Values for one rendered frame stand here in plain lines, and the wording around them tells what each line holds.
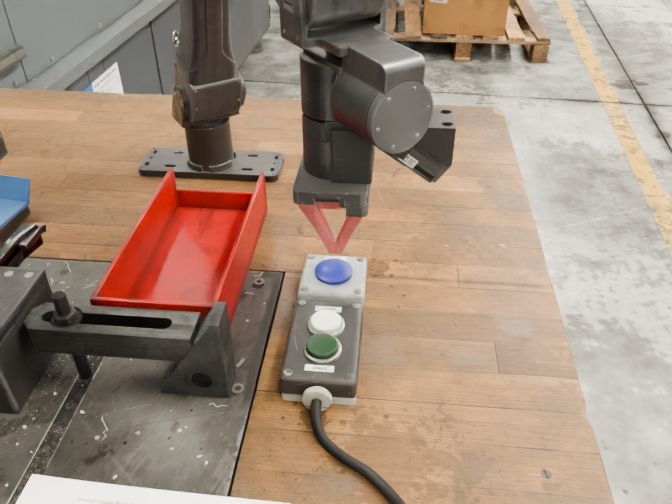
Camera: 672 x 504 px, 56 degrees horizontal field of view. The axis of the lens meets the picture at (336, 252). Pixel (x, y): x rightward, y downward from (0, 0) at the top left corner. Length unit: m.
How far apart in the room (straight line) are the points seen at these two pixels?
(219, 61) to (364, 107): 0.37
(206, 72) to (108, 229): 0.23
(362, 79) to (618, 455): 1.44
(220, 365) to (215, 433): 0.06
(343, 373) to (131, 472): 0.19
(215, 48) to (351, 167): 0.31
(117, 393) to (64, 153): 0.50
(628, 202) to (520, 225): 1.96
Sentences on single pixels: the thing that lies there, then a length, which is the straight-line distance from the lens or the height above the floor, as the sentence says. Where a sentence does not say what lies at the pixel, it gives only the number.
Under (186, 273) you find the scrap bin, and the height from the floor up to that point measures 0.90.
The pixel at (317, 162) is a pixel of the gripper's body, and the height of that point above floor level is 1.08.
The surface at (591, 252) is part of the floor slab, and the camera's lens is 2.42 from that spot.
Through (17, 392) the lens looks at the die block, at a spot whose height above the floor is 0.92.
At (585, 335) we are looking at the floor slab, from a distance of 2.06.
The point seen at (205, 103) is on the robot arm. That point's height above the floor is 1.02.
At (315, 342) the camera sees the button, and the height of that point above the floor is 0.94.
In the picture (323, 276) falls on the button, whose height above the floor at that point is 0.94.
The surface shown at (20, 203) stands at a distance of 0.88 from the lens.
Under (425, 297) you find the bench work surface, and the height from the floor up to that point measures 0.90.
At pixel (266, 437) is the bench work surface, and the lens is 0.56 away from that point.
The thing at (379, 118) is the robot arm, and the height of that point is 1.15.
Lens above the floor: 1.35
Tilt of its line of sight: 37 degrees down
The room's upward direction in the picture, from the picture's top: straight up
